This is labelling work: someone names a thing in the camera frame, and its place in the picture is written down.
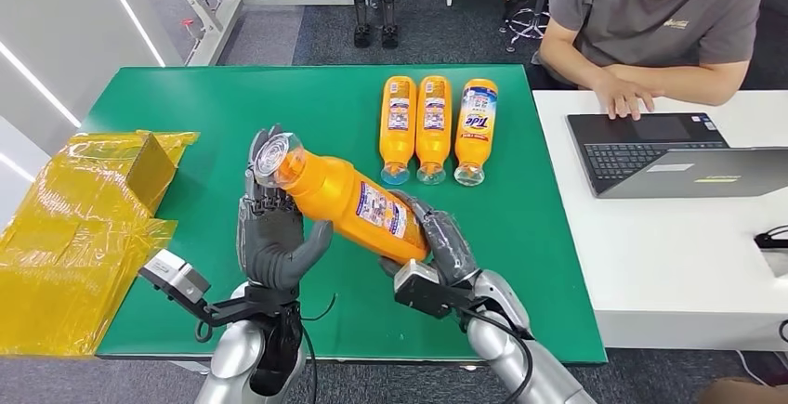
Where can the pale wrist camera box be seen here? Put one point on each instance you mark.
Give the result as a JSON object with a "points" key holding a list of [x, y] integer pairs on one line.
{"points": [[415, 273], [175, 275]]}

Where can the orange detergent bottle clear cap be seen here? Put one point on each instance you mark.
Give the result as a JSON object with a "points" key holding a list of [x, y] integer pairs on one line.
{"points": [[434, 143], [338, 195]]}

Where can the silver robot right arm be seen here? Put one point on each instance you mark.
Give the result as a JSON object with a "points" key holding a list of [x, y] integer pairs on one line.
{"points": [[548, 383]]}

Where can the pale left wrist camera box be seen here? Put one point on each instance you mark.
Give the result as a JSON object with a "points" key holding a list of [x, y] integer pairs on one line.
{"points": [[175, 275]]}

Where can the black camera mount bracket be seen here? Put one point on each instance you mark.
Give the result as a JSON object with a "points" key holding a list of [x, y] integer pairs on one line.
{"points": [[431, 303], [234, 314]]}

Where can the dark grey open laptop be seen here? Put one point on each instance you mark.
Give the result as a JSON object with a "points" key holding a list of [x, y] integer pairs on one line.
{"points": [[634, 155]]}

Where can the orange detergent bottle blue cap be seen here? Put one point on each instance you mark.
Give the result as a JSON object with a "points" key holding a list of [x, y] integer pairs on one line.
{"points": [[397, 143]]}

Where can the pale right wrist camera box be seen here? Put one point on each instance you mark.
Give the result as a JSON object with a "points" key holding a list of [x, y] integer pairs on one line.
{"points": [[415, 273]]}

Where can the tan rounded object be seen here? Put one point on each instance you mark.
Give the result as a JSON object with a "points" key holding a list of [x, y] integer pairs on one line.
{"points": [[739, 394]]}

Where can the white desk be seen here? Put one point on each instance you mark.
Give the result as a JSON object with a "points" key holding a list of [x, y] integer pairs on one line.
{"points": [[665, 253]]}

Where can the person's left forearm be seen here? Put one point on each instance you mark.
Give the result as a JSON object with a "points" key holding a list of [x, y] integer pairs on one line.
{"points": [[680, 81]]}

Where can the yellow taped cardboard box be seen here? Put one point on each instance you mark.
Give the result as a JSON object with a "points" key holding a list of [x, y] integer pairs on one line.
{"points": [[49, 235]]}

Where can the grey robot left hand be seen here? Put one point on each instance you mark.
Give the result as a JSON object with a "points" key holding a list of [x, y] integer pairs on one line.
{"points": [[271, 247]]}

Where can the person's right forearm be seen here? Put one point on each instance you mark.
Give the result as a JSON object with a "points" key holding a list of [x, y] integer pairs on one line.
{"points": [[569, 69]]}

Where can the black humanoid robot legs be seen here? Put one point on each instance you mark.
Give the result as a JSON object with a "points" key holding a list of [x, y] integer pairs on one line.
{"points": [[361, 35]]}

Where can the green table mat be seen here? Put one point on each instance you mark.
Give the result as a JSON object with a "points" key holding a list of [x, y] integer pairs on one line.
{"points": [[185, 100]]}

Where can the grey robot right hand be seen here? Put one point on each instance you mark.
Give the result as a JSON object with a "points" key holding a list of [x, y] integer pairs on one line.
{"points": [[449, 247]]}

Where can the orange Tide detergent bottle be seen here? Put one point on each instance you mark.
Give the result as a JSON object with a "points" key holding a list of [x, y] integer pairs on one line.
{"points": [[474, 149]]}

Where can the black right camera mount bracket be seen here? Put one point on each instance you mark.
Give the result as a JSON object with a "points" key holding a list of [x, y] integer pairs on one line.
{"points": [[431, 303]]}

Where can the person's right hand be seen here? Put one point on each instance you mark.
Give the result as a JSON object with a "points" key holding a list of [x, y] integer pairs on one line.
{"points": [[620, 96]]}

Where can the white metal frame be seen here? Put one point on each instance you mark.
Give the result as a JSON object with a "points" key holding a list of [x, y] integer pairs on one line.
{"points": [[214, 32]]}

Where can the black left camera mount bracket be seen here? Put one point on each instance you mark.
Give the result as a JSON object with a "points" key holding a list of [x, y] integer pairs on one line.
{"points": [[234, 314]]}

